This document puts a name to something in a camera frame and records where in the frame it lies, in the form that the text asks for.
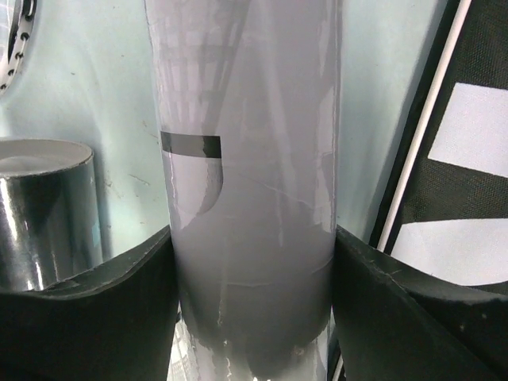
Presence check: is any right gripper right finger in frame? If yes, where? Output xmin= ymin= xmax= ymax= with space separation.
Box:
xmin=332 ymin=228 xmax=507 ymax=380

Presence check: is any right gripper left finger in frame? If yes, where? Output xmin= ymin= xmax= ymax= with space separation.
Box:
xmin=1 ymin=229 xmax=178 ymax=380

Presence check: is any white shuttlecock tube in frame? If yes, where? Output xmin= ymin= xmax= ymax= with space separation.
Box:
xmin=144 ymin=1 xmax=342 ymax=380

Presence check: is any black sport racket bag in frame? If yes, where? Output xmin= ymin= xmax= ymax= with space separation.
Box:
xmin=369 ymin=1 xmax=507 ymax=295

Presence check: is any black shuttlecock tube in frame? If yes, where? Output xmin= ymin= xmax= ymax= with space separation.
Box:
xmin=1 ymin=139 xmax=104 ymax=291

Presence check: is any white racket right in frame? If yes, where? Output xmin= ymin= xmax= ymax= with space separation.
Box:
xmin=0 ymin=0 xmax=37 ymax=96

